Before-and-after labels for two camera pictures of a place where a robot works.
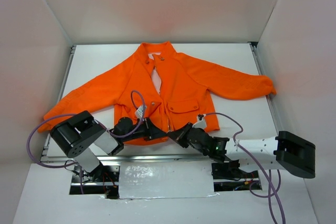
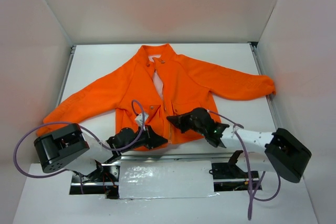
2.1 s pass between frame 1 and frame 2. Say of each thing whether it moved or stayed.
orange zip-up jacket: stayed
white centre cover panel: stayed
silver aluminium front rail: stayed
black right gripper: moved
